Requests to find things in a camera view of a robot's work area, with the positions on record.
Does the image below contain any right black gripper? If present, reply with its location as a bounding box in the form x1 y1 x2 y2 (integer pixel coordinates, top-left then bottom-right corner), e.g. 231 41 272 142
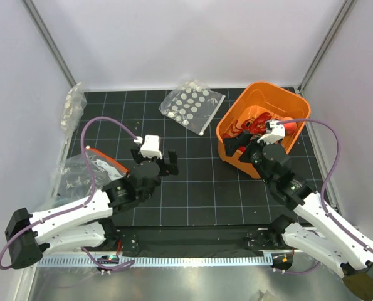
223 130 276 186

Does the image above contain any red toy lobster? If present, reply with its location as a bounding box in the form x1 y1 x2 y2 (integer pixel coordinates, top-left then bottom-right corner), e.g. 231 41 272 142
221 112 273 138

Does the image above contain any orange zip top bag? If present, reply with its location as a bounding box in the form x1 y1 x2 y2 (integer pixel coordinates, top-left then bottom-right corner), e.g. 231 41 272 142
54 146 127 207

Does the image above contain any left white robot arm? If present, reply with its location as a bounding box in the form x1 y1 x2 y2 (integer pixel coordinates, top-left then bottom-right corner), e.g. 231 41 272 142
3 149 179 270

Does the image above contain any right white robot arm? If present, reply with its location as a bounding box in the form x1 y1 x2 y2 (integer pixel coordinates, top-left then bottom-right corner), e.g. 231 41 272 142
223 131 373 300

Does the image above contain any white dotted zip bag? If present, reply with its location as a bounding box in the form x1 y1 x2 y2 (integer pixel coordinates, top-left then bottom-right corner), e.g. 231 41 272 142
159 80 225 136

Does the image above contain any toy peach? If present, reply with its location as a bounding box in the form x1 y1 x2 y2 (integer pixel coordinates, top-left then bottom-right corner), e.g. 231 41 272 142
282 117 297 136

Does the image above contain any orange plastic basket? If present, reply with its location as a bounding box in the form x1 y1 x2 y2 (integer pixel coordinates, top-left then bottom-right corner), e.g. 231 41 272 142
216 82 311 179

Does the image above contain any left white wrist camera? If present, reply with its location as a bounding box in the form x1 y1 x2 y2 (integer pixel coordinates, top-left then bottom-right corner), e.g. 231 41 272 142
140 135 162 159

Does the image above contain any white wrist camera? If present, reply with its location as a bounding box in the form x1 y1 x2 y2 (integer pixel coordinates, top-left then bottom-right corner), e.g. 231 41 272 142
257 119 286 145
140 135 162 159

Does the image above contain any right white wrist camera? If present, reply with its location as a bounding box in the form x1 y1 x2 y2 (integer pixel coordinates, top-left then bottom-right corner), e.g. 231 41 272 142
257 119 286 145

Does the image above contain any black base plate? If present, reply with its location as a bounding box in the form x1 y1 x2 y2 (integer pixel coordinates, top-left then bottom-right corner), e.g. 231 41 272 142
81 224 306 255

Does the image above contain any clear bag at wall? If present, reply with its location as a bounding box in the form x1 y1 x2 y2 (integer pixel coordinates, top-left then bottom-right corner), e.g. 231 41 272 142
60 82 87 139

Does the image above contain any slotted cable duct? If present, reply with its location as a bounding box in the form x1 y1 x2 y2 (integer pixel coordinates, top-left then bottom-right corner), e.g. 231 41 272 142
38 253 273 267

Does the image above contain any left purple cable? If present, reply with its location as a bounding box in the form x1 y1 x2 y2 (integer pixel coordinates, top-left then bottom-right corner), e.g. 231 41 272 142
0 116 143 270

